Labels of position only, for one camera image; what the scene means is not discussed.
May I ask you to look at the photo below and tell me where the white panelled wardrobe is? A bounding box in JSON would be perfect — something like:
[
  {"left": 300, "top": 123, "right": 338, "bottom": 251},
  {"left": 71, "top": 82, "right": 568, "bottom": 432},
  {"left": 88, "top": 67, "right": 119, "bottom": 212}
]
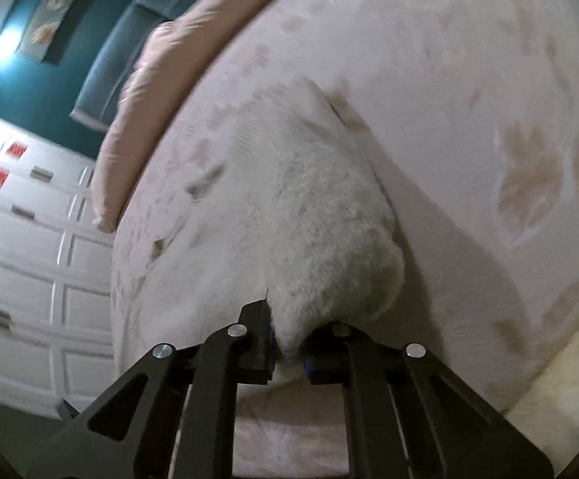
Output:
[{"left": 0, "top": 119, "right": 114, "bottom": 418}]

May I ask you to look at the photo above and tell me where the pink folded duvet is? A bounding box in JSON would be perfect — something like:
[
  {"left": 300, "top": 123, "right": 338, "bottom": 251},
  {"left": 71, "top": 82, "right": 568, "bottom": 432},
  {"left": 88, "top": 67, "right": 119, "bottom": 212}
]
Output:
[{"left": 90, "top": 0, "right": 273, "bottom": 234}]

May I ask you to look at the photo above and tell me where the floral wall painting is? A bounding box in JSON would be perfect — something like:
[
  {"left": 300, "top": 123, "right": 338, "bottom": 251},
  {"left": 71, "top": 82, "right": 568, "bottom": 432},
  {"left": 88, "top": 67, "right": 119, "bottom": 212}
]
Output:
[{"left": 18, "top": 0, "right": 74, "bottom": 63}]

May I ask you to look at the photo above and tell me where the white fluffy rug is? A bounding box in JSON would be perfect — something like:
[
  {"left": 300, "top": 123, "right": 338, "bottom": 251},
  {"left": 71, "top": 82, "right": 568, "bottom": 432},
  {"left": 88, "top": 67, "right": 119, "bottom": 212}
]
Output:
[{"left": 506, "top": 329, "right": 579, "bottom": 473}]

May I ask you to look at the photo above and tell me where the beige sweater with black hearts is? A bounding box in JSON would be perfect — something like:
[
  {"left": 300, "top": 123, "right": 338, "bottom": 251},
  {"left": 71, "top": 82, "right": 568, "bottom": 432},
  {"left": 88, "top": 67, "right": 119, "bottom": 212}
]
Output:
[{"left": 183, "top": 77, "right": 406, "bottom": 390}]

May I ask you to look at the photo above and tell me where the teal upholstered headboard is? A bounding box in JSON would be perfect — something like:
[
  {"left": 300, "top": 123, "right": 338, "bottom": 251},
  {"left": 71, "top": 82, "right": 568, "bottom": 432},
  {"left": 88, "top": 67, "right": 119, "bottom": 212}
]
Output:
[{"left": 71, "top": 0, "right": 196, "bottom": 133}]

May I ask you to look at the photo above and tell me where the pink floral bed sheet mattress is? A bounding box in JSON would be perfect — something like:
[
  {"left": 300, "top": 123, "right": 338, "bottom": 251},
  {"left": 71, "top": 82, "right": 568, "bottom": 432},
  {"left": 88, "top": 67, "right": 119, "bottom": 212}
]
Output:
[{"left": 111, "top": 0, "right": 579, "bottom": 477}]

